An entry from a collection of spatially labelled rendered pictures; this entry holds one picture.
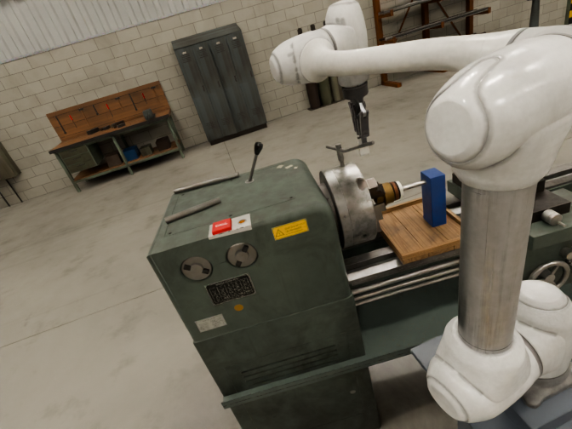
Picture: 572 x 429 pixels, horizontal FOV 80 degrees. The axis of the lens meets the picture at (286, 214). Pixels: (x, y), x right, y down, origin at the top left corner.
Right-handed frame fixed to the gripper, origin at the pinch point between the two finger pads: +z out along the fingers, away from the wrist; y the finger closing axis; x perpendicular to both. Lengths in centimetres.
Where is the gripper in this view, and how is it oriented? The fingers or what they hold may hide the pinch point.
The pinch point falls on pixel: (363, 145)
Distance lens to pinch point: 116.1
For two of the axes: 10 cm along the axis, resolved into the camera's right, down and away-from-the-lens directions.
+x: -9.5, 3.0, 0.3
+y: -1.4, -5.4, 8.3
